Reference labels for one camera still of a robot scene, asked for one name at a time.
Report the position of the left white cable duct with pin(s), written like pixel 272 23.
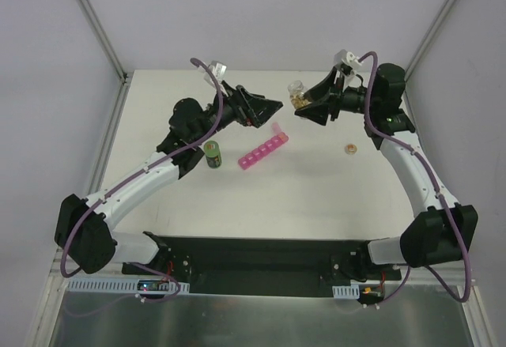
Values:
pixel 127 286

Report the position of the pink weekly pill organizer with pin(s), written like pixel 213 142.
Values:
pixel 279 139

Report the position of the left aluminium frame post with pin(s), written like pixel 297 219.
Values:
pixel 103 40

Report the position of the green lidded pill bottle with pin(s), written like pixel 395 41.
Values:
pixel 212 154

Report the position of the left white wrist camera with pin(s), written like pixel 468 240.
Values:
pixel 218 69

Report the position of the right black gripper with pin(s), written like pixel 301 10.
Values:
pixel 335 96

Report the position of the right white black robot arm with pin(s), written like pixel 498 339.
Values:
pixel 442 229

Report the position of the aluminium frame post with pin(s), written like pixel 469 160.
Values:
pixel 103 40
pixel 430 35

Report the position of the clear bottle with yellow pills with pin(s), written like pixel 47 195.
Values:
pixel 297 97

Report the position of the white cable duct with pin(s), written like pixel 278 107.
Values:
pixel 346 292
pixel 127 286

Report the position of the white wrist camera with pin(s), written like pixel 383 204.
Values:
pixel 218 69
pixel 347 63

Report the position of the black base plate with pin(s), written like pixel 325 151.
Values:
pixel 260 267

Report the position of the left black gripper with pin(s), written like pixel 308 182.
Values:
pixel 241 106

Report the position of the right white cable duct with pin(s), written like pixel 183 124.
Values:
pixel 346 292

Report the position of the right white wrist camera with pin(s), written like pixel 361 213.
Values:
pixel 347 63

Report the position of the right aluminium frame post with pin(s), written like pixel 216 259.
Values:
pixel 430 35

